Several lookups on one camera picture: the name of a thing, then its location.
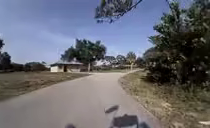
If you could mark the broad green tree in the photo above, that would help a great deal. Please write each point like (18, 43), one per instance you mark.
(86, 50)

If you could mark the pale low building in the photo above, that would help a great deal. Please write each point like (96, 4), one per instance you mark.
(66, 66)

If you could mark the overhanging tree branch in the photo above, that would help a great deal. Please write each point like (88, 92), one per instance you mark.
(113, 8)

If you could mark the dry grass verge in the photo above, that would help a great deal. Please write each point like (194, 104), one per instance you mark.
(166, 100)

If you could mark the robot's own part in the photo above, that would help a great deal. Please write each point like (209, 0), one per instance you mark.
(144, 125)
(70, 126)

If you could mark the dark hedge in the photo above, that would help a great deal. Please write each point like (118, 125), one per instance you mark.
(33, 66)

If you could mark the large dense trees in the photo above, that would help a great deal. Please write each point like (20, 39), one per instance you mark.
(186, 50)

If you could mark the dry grass field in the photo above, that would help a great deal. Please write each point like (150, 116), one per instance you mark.
(23, 81)

